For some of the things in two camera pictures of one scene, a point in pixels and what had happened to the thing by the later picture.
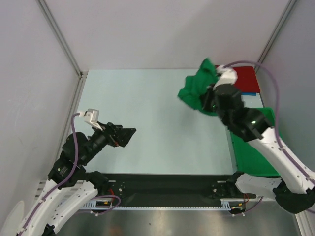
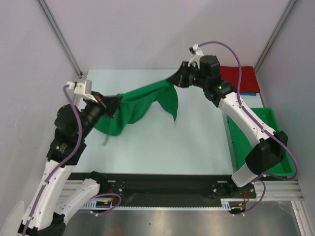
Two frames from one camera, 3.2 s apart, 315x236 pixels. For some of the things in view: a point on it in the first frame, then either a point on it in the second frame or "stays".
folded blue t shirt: x=249 y=94 stays
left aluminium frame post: x=59 y=35 stays
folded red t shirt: x=247 y=81 stays
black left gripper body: x=102 y=138 -> x=95 y=110
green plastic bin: x=249 y=162 stays
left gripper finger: x=124 y=135 -> x=111 y=103
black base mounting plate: x=167 y=190 stays
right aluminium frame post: x=276 y=33 stays
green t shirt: x=192 y=93 -> x=135 y=102
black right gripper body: x=209 y=102 -> x=192 y=76
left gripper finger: x=111 y=126 -> x=103 y=97
